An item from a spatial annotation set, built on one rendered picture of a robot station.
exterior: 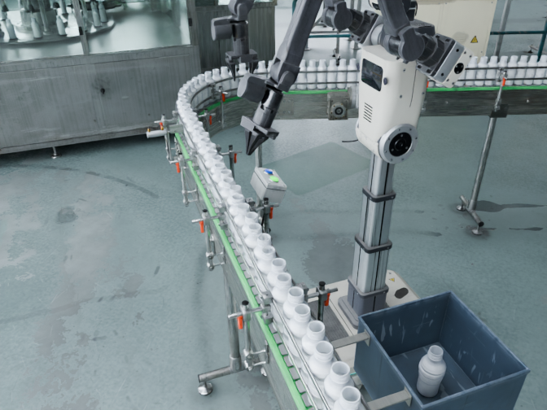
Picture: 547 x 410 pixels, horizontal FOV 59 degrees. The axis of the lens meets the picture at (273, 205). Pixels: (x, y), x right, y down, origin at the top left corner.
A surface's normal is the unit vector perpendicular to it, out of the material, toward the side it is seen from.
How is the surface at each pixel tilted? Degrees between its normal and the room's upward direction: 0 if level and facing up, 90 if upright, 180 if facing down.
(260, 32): 90
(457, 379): 0
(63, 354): 0
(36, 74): 90
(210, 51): 90
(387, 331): 90
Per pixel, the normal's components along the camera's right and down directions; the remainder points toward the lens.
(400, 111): 0.33, 0.64
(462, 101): 0.04, 0.55
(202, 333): -0.01, -0.85
